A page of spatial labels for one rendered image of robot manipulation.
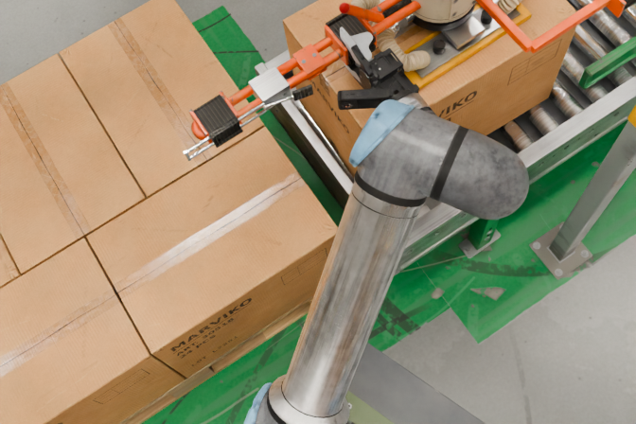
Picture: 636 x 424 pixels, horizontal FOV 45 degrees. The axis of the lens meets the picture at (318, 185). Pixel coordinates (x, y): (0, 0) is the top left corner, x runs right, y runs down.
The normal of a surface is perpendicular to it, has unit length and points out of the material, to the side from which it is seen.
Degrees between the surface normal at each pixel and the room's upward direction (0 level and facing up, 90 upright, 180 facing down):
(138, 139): 0
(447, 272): 0
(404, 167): 52
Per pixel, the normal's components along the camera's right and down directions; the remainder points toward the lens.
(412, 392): -0.07, -0.39
